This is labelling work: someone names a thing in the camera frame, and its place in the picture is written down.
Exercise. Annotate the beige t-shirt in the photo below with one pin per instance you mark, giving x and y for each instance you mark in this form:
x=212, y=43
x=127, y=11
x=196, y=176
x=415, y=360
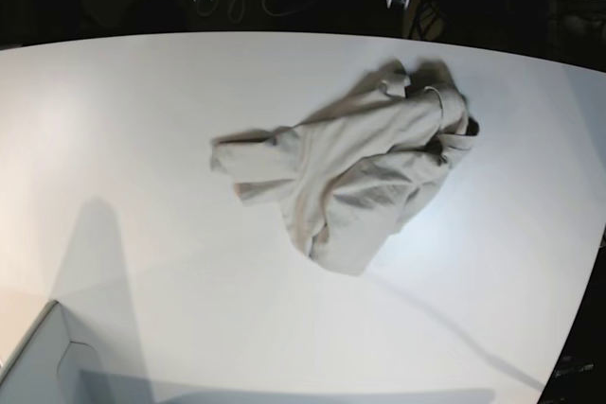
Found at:
x=357, y=171

